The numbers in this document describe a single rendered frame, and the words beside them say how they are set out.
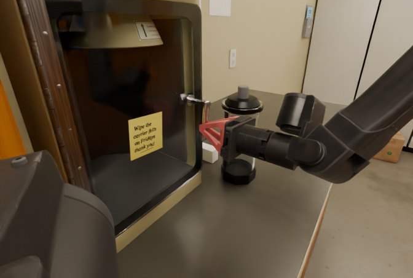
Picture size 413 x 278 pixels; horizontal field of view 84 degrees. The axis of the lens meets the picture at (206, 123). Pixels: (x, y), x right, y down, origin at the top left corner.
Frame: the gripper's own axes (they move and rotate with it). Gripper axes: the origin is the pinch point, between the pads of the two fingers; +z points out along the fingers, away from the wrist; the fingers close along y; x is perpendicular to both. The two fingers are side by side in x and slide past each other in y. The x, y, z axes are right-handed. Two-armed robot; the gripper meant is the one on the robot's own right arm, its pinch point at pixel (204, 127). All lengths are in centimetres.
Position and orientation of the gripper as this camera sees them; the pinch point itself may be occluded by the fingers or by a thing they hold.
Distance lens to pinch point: 49.0
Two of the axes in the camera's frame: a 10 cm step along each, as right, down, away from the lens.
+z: -8.1, -2.2, 5.4
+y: -5.8, 2.0, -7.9
